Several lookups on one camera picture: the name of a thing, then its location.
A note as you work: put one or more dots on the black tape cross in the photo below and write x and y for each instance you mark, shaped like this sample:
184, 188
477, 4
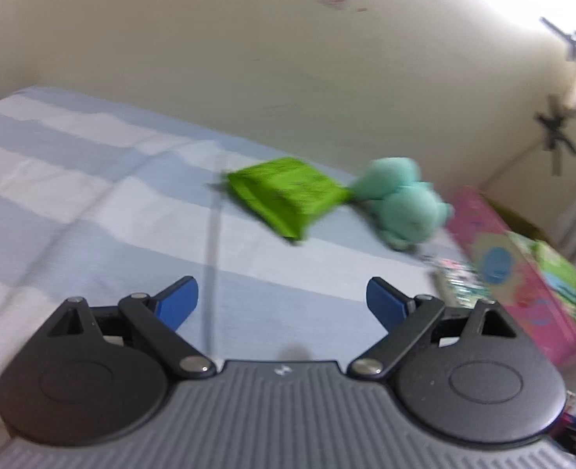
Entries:
554, 123

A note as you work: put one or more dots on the pink macaron biscuit tin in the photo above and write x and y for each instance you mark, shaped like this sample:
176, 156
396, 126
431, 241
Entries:
500, 243

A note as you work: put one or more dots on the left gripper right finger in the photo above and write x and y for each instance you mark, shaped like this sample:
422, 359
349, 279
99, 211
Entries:
406, 320

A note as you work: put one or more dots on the green toothpaste box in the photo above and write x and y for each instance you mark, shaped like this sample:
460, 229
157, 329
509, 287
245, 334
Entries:
559, 273

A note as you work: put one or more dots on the striped blue bed sheet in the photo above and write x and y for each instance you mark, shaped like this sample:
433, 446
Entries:
100, 200

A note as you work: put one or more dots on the teal plush toy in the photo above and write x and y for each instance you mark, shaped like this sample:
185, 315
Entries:
405, 210

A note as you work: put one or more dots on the green wet wipes pack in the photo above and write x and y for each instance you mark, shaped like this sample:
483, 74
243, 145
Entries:
288, 194

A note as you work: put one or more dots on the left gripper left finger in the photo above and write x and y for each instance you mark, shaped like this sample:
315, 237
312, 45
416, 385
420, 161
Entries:
154, 321

